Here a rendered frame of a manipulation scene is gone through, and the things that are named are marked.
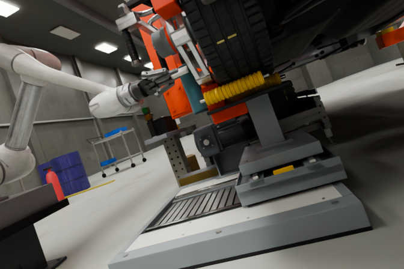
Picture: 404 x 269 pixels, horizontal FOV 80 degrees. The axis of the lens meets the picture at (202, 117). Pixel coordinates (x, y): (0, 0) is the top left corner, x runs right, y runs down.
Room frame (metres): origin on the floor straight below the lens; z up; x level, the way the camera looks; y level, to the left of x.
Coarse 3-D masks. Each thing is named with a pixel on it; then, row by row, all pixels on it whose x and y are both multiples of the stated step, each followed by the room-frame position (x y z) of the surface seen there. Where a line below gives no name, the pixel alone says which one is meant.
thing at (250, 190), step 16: (304, 160) 0.88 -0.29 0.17; (320, 160) 0.81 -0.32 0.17; (336, 160) 0.79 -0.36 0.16; (240, 176) 1.03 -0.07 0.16; (256, 176) 0.86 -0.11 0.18; (272, 176) 0.84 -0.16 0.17; (288, 176) 0.83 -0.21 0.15; (304, 176) 0.82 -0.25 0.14; (320, 176) 0.80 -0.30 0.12; (336, 176) 0.79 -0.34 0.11; (240, 192) 0.87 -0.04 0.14; (256, 192) 0.86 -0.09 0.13; (272, 192) 0.84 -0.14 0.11; (288, 192) 0.83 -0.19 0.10
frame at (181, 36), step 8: (176, 16) 0.85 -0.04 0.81; (168, 24) 0.86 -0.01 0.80; (184, 24) 0.85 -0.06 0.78; (176, 32) 0.85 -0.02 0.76; (184, 32) 0.85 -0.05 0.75; (176, 40) 0.86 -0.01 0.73; (184, 40) 0.86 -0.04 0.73; (192, 40) 0.89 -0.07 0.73; (184, 48) 0.91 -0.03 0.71; (192, 48) 0.89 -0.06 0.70; (200, 48) 1.34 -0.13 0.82; (184, 56) 0.91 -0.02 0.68; (200, 56) 0.93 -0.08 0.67; (192, 64) 0.95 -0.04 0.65; (200, 64) 0.94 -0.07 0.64; (208, 64) 1.34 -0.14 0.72; (192, 72) 0.96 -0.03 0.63; (200, 72) 0.99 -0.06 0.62; (208, 72) 0.97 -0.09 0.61; (200, 80) 1.00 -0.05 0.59; (208, 80) 1.00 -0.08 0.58; (216, 80) 1.12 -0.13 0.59
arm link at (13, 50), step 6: (0, 48) 1.04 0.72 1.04; (6, 48) 1.04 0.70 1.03; (12, 48) 1.05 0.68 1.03; (18, 48) 1.09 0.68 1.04; (24, 48) 1.12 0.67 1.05; (0, 54) 1.03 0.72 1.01; (6, 54) 1.03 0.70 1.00; (12, 54) 1.03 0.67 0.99; (30, 54) 1.12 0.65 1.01; (0, 60) 1.03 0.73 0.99; (6, 60) 1.03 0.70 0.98; (12, 60) 1.02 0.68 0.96; (0, 66) 1.06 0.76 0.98; (6, 66) 1.04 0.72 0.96
